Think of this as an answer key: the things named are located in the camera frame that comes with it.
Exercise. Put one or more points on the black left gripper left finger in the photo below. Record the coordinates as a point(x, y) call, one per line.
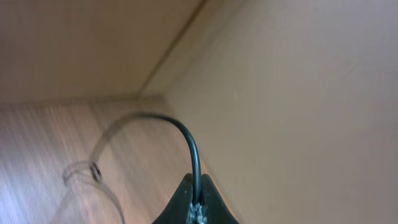
point(176, 211)

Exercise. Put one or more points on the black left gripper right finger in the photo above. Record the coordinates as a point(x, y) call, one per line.
point(216, 210)

